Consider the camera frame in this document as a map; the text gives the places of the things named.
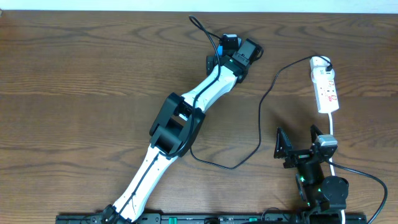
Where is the white power strip cord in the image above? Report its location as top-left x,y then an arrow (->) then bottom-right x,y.
328,112 -> 346,224

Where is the blue Galaxy smartphone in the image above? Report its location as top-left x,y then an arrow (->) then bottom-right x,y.
217,45 -> 223,57

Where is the white power strip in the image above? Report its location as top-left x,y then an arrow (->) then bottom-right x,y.
310,56 -> 339,114

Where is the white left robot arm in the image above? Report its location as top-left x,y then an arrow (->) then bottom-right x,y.
101,36 -> 264,223

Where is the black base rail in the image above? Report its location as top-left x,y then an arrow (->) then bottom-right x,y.
55,212 -> 368,224

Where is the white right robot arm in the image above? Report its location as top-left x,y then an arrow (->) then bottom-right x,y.
274,125 -> 349,213

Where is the black USB charger cable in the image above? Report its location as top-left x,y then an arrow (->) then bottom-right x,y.
189,55 -> 333,170

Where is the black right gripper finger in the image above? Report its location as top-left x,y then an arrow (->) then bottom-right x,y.
274,127 -> 292,158
310,124 -> 323,143

